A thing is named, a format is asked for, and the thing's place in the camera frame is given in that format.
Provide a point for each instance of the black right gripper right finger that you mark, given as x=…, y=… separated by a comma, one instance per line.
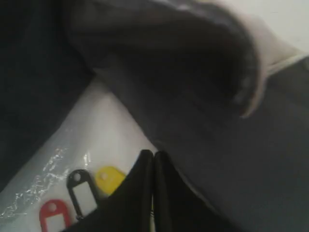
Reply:
x=176, y=207

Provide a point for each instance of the red key tag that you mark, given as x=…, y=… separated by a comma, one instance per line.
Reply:
x=54, y=216

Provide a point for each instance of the clear plastic bag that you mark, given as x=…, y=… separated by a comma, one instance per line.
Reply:
x=97, y=132

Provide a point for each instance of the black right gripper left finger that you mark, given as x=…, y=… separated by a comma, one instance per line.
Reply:
x=128, y=209

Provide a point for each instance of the cream canvas duffel bag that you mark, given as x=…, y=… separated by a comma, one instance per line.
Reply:
x=214, y=89

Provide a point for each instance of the black key tag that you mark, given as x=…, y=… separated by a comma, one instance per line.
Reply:
x=82, y=192

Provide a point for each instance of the yellow key tag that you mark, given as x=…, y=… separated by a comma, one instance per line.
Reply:
x=108, y=179

